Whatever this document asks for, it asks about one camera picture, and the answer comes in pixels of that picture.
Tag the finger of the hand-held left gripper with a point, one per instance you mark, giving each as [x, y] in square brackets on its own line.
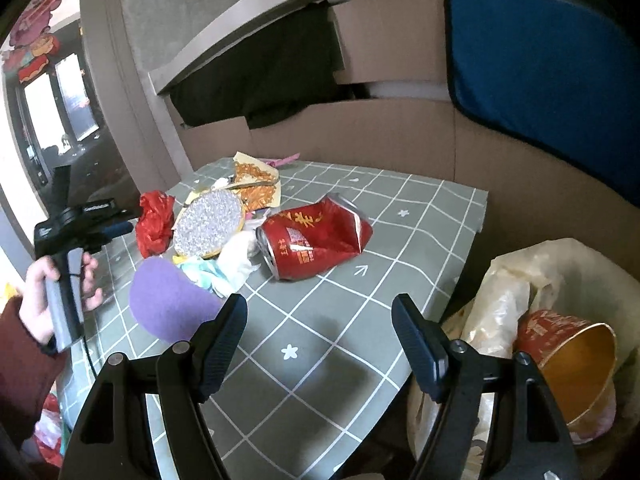
[117, 228]

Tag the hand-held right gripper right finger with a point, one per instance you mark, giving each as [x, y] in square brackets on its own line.
[420, 347]

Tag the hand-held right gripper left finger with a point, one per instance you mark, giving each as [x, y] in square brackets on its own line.
[225, 340]

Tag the purple foam piece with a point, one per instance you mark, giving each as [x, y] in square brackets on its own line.
[170, 300]

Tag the white trash bin with bag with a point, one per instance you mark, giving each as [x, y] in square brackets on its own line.
[505, 290]

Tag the crushed red drink can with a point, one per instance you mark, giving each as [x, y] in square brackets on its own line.
[310, 245]

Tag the person's left forearm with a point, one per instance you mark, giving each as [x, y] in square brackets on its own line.
[25, 385]

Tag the person's left hand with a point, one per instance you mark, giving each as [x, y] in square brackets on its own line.
[35, 300]

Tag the pale colourful paper scrap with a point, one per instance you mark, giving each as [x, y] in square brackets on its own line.
[200, 270]

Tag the crumpled white tissue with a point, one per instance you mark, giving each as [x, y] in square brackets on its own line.
[240, 260]

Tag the green checked table mat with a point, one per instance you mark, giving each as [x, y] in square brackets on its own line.
[325, 340]

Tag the red white plastic bag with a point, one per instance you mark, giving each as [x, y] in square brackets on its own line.
[50, 430]

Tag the yellow snack wrapper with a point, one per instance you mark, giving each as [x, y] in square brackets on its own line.
[255, 180]

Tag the red instant noodle cup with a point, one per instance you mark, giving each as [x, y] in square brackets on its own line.
[575, 360]

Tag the pink printed wrapper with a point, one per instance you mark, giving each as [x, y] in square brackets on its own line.
[282, 161]

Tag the red window decoration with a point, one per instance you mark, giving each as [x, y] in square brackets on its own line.
[35, 45]

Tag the black cloth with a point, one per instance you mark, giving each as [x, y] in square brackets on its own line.
[260, 75]

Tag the brown cardboard sheet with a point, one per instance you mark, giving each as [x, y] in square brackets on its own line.
[400, 130]

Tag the grey desk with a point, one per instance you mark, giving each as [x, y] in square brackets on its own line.
[200, 10]

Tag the blue cloth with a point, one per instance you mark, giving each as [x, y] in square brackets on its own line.
[540, 70]

